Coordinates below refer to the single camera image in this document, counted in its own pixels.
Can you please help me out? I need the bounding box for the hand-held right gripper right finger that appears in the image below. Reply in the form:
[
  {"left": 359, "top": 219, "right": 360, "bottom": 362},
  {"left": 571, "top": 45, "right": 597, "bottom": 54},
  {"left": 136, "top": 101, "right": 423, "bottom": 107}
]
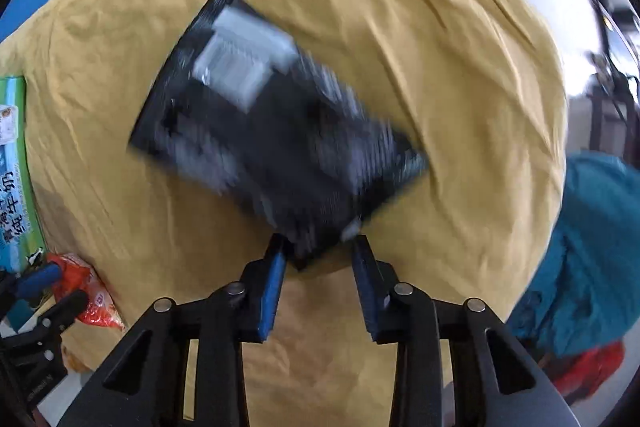
[{"left": 350, "top": 234, "right": 576, "bottom": 427}]

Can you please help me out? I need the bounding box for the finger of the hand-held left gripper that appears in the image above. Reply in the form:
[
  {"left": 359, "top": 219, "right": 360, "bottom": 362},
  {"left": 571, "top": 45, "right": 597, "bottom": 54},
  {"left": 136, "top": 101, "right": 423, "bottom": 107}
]
[
  {"left": 10, "top": 264, "right": 63, "bottom": 303},
  {"left": 0, "top": 289, "right": 88, "bottom": 348}
]

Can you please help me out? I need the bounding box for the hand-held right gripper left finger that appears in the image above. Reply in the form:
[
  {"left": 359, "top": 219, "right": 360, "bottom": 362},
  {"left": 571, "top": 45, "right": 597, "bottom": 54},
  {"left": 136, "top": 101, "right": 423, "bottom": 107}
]
[{"left": 57, "top": 234, "right": 288, "bottom": 427}]

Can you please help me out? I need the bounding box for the red snack packet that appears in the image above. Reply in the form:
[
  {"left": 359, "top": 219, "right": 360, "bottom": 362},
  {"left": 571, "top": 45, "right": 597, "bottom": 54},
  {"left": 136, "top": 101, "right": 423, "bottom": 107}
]
[{"left": 47, "top": 253, "right": 126, "bottom": 333}]

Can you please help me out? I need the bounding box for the cardboard box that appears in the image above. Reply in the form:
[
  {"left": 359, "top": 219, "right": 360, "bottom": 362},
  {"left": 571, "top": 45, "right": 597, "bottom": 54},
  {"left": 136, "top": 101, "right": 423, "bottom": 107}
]
[{"left": 0, "top": 74, "right": 48, "bottom": 273}]

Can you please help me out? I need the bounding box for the black packet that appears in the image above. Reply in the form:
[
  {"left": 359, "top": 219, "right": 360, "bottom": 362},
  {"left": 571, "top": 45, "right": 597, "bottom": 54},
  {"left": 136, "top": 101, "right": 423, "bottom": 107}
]
[{"left": 129, "top": 0, "right": 431, "bottom": 272}]

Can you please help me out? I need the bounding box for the yellow tablecloth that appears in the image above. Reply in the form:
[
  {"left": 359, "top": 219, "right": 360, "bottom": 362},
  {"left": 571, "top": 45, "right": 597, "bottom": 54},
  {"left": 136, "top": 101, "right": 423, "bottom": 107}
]
[{"left": 0, "top": 0, "right": 571, "bottom": 427}]

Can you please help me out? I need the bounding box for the teal jacket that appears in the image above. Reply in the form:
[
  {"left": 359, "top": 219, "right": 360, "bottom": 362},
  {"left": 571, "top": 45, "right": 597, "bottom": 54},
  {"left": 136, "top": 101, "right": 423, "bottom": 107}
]
[{"left": 510, "top": 152, "right": 640, "bottom": 358}]

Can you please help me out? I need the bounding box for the red plastic bag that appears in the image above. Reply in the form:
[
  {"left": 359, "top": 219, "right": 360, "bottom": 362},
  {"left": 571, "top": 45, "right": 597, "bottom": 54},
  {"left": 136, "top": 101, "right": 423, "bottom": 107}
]
[{"left": 550, "top": 342, "right": 628, "bottom": 403}]

